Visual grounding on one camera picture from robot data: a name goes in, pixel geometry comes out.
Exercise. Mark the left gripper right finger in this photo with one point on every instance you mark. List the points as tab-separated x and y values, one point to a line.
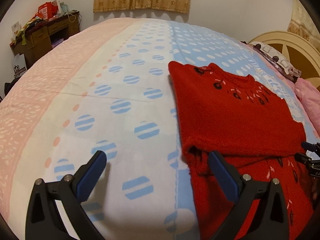
270	220

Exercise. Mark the white paper shopping bag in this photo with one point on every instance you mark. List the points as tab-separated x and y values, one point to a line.
19	65

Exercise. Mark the dark wooden desk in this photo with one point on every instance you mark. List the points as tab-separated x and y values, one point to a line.
44	36

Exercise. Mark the beige curtain by headboard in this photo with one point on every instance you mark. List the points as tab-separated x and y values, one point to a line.
302	25

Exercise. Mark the black white patterned pillow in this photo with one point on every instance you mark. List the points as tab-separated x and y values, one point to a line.
278	60

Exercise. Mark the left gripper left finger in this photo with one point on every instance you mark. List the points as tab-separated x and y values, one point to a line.
43	219

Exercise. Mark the pink quilted pillow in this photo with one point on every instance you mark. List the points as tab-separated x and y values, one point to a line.
309	97

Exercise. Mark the red gift box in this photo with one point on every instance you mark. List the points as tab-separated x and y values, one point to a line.
47	10

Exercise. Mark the cream wooden headboard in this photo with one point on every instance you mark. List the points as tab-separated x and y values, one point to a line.
302	55

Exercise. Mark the blue pink polka-dot bedspread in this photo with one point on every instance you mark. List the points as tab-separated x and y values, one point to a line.
109	89

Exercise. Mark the red knitted sweater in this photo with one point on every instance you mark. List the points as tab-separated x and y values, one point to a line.
251	127

